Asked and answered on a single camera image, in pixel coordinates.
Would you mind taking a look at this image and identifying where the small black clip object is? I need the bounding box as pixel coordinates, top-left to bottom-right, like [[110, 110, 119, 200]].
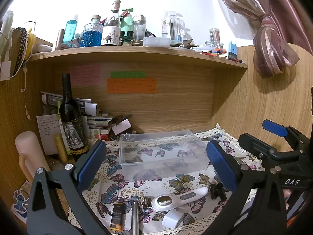
[[210, 183, 227, 202]]

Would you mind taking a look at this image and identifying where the black orange lighter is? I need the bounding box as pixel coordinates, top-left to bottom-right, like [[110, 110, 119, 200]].
[[109, 202, 125, 232]]

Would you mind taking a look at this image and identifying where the metal whisk head massager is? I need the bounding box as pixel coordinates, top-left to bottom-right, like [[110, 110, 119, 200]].
[[131, 197, 151, 235]]

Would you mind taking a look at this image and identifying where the white power adapter plug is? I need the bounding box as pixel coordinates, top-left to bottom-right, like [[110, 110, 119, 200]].
[[162, 210, 184, 229]]

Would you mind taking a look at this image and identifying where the white handheld massager device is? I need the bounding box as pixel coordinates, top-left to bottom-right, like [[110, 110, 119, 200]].
[[151, 187, 209, 212]]

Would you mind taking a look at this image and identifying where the right human hand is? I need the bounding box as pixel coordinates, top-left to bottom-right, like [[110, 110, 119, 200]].
[[283, 189, 307, 212]]

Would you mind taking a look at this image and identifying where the blue cartoon sticker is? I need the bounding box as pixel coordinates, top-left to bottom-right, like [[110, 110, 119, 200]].
[[13, 190, 29, 214]]

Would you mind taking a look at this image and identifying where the yellow tube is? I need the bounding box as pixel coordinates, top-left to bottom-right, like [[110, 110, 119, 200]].
[[54, 134, 68, 163]]

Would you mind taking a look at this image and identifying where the butterfly print lace cloth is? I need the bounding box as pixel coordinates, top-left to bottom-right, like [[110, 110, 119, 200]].
[[83, 125, 264, 234]]

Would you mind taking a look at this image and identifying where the white handwritten note paper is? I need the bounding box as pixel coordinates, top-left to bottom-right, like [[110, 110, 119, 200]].
[[36, 114, 60, 155]]

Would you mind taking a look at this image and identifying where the dark wine bottle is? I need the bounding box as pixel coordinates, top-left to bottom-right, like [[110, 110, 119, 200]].
[[59, 74, 89, 161]]

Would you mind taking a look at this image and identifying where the stack of books papers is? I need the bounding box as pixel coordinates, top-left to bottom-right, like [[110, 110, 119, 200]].
[[42, 92, 125, 140]]

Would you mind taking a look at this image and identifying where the clear plastic storage box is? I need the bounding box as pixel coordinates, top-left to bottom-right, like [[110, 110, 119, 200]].
[[119, 130, 209, 182]]

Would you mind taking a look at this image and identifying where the small white card box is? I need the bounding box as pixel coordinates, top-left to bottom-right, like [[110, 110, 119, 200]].
[[112, 119, 132, 135]]

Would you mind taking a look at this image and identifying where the blue pencil sharpener box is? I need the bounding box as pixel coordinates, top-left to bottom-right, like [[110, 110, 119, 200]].
[[228, 41, 237, 60]]

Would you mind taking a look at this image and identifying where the glass jar with sticks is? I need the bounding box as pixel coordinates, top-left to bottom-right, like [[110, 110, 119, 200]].
[[210, 28, 221, 48]]

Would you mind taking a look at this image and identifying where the pink satin curtain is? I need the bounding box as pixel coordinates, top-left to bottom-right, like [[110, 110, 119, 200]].
[[222, 0, 312, 79]]

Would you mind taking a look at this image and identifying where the pink sticky note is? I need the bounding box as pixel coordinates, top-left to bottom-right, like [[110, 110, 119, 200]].
[[69, 64, 100, 87]]

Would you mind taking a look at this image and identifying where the orange sticky note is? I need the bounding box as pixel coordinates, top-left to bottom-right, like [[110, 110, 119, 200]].
[[107, 78, 157, 94]]

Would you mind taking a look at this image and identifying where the green sticky note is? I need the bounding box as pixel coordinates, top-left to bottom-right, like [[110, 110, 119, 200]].
[[110, 71, 146, 79]]

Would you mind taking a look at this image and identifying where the clear lidded plastic container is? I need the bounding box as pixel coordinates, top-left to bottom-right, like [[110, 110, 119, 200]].
[[143, 36, 171, 48]]

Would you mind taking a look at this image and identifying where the teal spray bottle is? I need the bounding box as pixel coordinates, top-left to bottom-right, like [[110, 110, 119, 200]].
[[63, 15, 78, 43]]

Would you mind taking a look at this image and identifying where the blue patterned glass bottle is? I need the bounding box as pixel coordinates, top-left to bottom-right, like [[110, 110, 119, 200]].
[[80, 15, 103, 47]]

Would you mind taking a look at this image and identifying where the black lace headband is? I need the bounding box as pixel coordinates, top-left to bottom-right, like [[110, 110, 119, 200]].
[[13, 27, 27, 74]]

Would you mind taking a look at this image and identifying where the white labelled bottle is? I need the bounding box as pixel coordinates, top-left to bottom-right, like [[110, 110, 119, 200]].
[[101, 0, 121, 46]]

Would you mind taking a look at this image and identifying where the mint green pump bottle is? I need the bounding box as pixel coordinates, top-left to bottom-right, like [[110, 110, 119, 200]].
[[120, 7, 134, 45]]

